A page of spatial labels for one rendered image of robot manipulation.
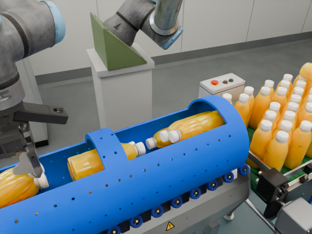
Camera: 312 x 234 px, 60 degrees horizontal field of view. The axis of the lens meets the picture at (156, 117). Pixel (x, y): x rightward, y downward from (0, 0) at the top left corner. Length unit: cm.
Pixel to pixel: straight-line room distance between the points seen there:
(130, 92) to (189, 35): 263
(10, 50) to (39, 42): 6
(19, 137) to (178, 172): 42
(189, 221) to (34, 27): 78
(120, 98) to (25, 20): 104
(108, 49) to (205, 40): 299
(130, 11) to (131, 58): 24
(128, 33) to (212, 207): 94
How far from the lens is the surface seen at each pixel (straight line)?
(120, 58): 142
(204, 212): 106
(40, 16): 61
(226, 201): 111
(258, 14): 469
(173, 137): 85
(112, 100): 155
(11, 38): 57
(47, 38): 61
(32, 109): 64
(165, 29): 139
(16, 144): 66
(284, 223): 119
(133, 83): 153
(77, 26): 356
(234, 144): 89
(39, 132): 263
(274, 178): 105
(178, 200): 95
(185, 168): 80
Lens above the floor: 173
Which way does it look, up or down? 36 degrees down
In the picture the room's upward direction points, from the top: straight up
